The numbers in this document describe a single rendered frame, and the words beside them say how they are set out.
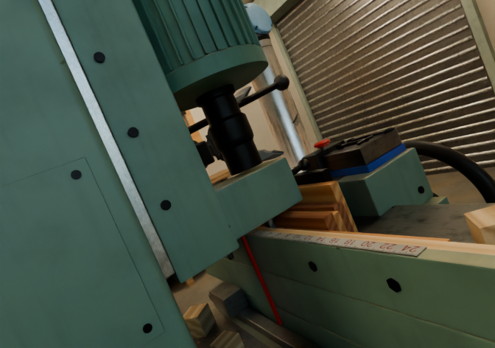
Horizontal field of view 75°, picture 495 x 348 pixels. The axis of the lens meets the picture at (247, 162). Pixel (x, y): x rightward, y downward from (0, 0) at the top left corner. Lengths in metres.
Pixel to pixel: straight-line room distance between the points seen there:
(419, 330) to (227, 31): 0.36
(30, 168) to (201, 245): 0.18
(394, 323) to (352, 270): 0.05
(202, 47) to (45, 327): 0.31
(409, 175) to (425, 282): 0.32
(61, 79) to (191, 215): 0.18
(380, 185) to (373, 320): 0.23
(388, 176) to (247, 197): 0.22
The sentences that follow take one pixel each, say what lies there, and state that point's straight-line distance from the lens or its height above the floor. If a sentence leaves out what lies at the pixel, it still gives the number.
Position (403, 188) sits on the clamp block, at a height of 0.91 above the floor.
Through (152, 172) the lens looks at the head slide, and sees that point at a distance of 0.36.
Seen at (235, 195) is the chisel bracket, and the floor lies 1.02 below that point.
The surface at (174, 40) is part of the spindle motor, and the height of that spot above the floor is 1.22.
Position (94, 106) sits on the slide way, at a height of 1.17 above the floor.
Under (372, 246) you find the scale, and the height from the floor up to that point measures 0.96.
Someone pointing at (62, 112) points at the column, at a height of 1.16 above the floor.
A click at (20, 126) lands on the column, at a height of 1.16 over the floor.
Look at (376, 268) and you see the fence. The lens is 0.30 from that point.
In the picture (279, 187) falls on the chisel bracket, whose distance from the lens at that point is 0.46.
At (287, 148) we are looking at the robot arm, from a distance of 1.08.
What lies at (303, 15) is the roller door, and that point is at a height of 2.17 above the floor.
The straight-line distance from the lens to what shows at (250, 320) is 0.57.
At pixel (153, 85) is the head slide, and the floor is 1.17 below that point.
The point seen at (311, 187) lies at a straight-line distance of 0.48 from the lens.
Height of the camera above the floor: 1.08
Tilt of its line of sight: 4 degrees down
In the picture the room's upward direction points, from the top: 23 degrees counter-clockwise
